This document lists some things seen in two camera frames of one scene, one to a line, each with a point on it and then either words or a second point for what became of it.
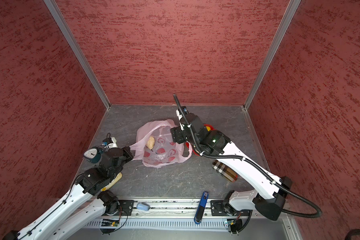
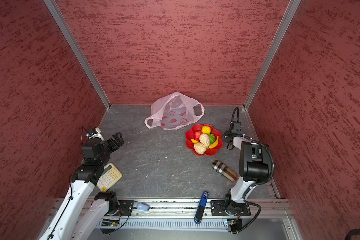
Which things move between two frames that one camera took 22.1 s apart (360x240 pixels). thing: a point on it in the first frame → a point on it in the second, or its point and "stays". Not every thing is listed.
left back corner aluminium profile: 66,31 stays
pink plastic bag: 155,146 → 174,111
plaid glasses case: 225,171 stays
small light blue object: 143,206 stays
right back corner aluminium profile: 269,59 stays
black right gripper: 178,135 → 226,133
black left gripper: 127,152 → 119,140
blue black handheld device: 198,216 stays
